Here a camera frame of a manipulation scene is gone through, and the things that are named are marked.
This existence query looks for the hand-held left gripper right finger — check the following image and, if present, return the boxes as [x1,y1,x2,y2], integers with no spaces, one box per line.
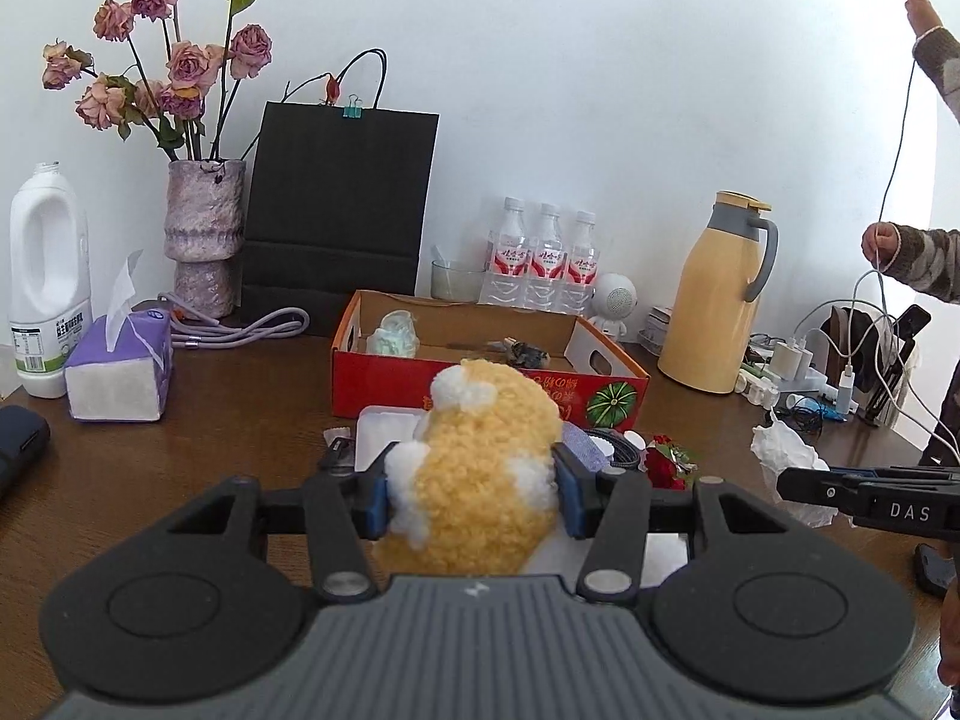
[551,441,785,602]

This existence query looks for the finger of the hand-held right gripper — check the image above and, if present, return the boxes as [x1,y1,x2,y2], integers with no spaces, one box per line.
[825,464,960,484]
[776,467,857,516]

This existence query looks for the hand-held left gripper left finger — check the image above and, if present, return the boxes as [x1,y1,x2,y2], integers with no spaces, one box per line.
[163,444,398,602]

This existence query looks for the white tissue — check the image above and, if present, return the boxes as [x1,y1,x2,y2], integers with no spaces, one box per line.
[750,420,839,527]

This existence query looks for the orange and white plush toy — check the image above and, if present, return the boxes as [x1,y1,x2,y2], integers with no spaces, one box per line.
[371,358,565,577]

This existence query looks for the red flower hair clip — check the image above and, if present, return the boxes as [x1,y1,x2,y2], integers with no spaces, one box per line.
[643,433,700,490]

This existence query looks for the red cardboard box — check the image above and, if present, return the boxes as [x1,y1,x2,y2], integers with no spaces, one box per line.
[330,289,652,434]

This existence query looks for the another person's forearm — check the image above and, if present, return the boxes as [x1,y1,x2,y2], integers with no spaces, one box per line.
[883,227,960,302]
[911,25,960,126]

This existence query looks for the black clip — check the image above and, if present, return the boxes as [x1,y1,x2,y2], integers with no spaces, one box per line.
[319,437,358,476]

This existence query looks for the blue cloth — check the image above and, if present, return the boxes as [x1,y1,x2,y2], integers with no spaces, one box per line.
[559,420,614,467]

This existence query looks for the dark flat device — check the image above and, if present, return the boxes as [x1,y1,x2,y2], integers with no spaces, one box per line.
[913,543,960,599]

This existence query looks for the dark round band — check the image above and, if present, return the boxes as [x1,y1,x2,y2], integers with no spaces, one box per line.
[585,427,647,472]

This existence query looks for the white power strip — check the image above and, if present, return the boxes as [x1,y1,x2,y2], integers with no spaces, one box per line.
[739,360,826,411]

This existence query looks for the white charger block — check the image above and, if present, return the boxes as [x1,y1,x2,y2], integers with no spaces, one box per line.
[772,337,812,380]

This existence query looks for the black phone holder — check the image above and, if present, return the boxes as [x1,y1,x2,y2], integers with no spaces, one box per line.
[892,304,932,340]

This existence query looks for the pale green crumpled wrapper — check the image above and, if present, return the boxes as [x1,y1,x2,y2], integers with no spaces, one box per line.
[365,309,421,358]

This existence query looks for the small white boxes stack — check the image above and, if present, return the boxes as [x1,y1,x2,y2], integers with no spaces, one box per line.
[640,305,677,354]

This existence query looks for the white robot speaker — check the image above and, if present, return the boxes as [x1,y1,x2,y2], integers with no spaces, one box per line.
[587,272,639,339]

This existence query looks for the yellow thermos jug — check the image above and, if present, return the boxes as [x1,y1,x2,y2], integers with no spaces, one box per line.
[658,191,780,396]

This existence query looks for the red label water bottle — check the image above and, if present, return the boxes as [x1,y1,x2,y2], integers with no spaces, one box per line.
[485,196,534,308]
[564,210,602,313]
[529,202,569,312]

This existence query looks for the clear glass cup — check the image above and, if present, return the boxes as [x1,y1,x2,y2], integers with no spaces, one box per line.
[430,244,489,305]

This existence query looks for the purple tissue box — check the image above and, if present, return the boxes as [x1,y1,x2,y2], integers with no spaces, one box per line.
[64,249,176,422]

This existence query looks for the black paper bag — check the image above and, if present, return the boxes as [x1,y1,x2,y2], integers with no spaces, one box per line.
[240,49,441,338]

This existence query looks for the purple textured vase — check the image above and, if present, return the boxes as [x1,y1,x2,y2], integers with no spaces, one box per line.
[165,157,248,320]

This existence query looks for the dark blue case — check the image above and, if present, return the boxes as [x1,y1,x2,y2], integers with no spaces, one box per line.
[0,405,53,500]

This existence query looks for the white plastic milk jug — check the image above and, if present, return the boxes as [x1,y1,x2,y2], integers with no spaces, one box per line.
[9,162,95,400]

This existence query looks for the dried pink roses bouquet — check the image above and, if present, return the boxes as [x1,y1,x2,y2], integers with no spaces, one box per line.
[41,0,282,164]

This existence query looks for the purple cord strap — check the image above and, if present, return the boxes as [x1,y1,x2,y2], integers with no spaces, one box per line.
[154,292,312,351]

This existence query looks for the white charging cables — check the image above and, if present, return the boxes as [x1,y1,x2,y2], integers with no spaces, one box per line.
[791,0,960,467]

